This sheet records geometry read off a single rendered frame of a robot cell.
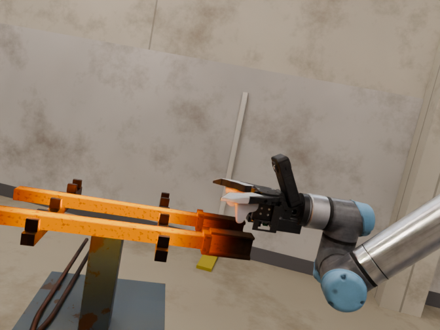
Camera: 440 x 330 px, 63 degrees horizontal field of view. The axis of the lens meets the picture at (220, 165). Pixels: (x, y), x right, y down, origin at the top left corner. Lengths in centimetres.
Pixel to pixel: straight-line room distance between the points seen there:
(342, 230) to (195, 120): 240
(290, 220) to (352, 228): 13
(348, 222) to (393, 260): 14
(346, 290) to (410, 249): 13
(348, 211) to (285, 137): 223
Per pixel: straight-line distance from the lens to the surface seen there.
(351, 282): 70
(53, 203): 76
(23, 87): 383
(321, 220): 79
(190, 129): 310
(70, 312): 91
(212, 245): 66
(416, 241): 71
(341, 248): 83
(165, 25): 327
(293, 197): 76
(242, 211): 71
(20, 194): 79
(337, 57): 308
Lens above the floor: 122
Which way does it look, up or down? 9 degrees down
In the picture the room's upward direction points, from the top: 11 degrees clockwise
